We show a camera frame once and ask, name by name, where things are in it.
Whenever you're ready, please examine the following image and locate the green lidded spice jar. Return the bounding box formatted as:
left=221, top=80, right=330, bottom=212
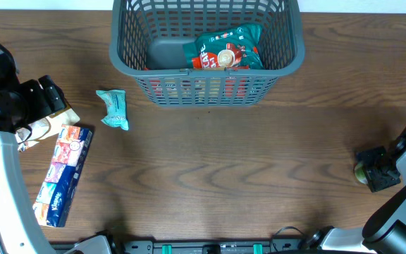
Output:
left=354, top=162, right=368, bottom=184

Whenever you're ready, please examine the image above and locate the beige brown snack pouch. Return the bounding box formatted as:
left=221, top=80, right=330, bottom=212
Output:
left=16, top=103, right=80, bottom=152

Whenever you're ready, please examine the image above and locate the teal wet wipes pack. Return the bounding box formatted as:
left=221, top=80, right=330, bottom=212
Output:
left=96, top=90, right=129, bottom=131

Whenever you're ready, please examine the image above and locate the blue Kleenex tissue multipack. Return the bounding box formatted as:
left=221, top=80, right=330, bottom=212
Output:
left=32, top=125, right=93, bottom=227

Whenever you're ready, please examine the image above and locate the orange San Remo spaghetti pack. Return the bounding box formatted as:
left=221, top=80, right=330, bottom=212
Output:
left=136, top=76, right=267, bottom=107

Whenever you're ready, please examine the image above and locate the grey plastic mesh basket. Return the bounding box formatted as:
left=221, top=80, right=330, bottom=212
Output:
left=109, top=0, right=305, bottom=107

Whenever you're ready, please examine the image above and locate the green Nescafe coffee bag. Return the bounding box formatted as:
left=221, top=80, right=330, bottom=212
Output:
left=183, top=23, right=263, bottom=69

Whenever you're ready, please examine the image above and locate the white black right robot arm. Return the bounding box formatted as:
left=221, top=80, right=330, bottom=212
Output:
left=302, top=127, right=406, bottom=253

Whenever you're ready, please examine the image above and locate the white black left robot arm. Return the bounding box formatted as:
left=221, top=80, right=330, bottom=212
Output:
left=0, top=44, right=66, bottom=253

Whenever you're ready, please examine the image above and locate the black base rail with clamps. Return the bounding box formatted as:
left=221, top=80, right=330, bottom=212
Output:
left=51, top=231, right=316, bottom=254

